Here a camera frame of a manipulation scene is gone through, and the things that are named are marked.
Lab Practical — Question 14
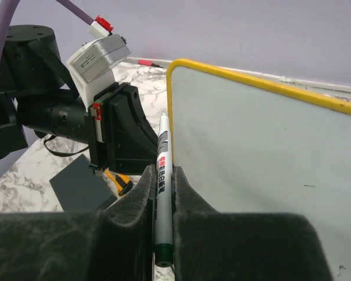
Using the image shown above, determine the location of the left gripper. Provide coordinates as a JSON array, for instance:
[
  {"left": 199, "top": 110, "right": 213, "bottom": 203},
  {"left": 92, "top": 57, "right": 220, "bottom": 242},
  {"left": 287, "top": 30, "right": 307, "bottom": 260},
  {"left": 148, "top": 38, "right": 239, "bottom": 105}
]
[{"left": 87, "top": 82, "right": 157, "bottom": 176}]

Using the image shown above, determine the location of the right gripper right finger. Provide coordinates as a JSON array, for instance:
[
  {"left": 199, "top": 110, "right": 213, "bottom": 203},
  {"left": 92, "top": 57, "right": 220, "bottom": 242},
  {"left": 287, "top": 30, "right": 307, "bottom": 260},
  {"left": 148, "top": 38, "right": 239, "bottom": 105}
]
[{"left": 172, "top": 167, "right": 333, "bottom": 280}]

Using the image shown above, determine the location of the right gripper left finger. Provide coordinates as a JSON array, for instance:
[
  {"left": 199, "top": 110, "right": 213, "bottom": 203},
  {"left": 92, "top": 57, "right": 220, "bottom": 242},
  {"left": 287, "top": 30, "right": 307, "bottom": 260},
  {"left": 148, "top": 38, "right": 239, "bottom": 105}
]
[{"left": 0, "top": 166, "right": 155, "bottom": 280}]

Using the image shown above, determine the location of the white whiteboard marker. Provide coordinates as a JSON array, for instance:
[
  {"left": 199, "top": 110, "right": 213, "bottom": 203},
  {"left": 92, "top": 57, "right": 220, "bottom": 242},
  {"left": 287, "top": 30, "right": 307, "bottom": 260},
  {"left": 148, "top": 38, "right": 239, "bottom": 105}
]
[{"left": 153, "top": 113, "right": 173, "bottom": 268}]

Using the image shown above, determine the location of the yellow framed whiteboard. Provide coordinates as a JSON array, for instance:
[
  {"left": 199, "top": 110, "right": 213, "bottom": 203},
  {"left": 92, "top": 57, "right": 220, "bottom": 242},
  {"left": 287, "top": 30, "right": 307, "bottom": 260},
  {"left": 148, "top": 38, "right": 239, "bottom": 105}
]
[{"left": 167, "top": 59, "right": 351, "bottom": 280}]

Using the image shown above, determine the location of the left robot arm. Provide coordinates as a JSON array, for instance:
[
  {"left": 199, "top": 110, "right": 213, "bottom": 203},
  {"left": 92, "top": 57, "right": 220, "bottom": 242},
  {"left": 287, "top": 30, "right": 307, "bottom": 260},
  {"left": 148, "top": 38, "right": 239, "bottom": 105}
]
[{"left": 0, "top": 25, "right": 157, "bottom": 175}]

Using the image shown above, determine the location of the yellow utility knife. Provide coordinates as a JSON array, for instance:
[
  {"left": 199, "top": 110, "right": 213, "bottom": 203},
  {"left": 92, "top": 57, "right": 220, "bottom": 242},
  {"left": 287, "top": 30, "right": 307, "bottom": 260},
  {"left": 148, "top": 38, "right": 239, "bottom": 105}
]
[{"left": 105, "top": 170, "right": 133, "bottom": 197}]

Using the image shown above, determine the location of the left black pad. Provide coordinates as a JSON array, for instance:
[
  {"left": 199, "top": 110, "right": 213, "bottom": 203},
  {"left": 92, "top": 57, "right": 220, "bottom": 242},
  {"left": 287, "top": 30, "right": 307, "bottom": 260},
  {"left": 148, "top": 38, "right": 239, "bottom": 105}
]
[{"left": 50, "top": 155, "right": 117, "bottom": 211}]

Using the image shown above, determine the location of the red marker on rail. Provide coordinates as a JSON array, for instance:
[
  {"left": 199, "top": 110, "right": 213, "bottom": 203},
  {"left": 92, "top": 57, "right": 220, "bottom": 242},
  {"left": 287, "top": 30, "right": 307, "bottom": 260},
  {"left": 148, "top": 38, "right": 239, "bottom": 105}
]
[{"left": 137, "top": 59, "right": 163, "bottom": 68}]

